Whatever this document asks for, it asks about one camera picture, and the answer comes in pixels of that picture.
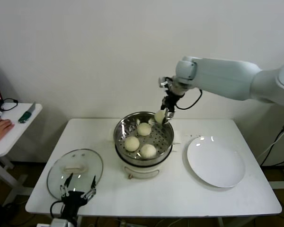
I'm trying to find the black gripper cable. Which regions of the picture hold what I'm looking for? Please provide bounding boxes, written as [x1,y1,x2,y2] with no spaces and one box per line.
[175,89,204,111]
[50,200,64,219]

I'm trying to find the white wall cable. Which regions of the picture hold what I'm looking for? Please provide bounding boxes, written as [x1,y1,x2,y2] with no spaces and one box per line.
[255,132,284,161]

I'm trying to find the white round plate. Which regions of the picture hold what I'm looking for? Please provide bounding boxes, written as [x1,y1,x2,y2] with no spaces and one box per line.
[186,135,246,189]

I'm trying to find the round glass pot lid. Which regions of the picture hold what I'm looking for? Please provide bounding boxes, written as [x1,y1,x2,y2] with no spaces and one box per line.
[46,148,104,201]

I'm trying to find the white floor frame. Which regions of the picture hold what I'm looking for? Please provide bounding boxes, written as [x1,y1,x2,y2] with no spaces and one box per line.
[262,165,284,190]

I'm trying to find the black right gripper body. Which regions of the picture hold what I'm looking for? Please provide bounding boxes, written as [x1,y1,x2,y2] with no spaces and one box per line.
[160,91,186,113]

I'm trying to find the thin black looped cable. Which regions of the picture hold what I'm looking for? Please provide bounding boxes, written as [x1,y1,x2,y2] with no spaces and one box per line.
[0,98,19,112]

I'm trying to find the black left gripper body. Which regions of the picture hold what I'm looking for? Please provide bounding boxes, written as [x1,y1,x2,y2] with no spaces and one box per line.
[61,190,88,219]

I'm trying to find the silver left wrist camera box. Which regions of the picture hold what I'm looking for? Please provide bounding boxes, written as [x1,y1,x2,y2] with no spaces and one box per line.
[36,217,71,227]

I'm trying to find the green handled knife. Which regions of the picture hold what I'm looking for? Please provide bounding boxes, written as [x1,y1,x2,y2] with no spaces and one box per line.
[18,102,36,124]

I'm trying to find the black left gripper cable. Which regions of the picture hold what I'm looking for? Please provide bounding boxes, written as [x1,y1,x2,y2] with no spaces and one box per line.
[50,200,64,219]

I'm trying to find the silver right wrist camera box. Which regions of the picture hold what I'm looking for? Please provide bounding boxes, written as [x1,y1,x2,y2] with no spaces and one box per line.
[158,76,175,89]

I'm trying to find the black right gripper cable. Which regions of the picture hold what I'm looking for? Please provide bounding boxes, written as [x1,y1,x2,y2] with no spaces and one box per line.
[175,89,204,111]

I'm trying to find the white steamed baozi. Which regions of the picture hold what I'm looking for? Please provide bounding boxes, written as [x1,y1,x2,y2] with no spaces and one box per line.
[136,122,152,137]
[154,110,167,125]
[124,136,140,152]
[140,143,157,159]

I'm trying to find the white side table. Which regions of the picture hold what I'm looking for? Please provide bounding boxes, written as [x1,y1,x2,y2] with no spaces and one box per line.
[0,103,43,206]

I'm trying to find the steel steamer basket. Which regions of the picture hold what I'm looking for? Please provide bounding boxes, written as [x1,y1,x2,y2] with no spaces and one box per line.
[106,111,182,164]

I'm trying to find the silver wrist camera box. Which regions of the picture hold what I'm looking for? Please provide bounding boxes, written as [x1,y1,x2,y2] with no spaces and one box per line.
[36,217,71,227]
[158,76,175,89]

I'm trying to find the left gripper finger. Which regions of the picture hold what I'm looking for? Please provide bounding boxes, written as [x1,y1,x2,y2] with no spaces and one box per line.
[59,173,74,197]
[81,175,97,201]

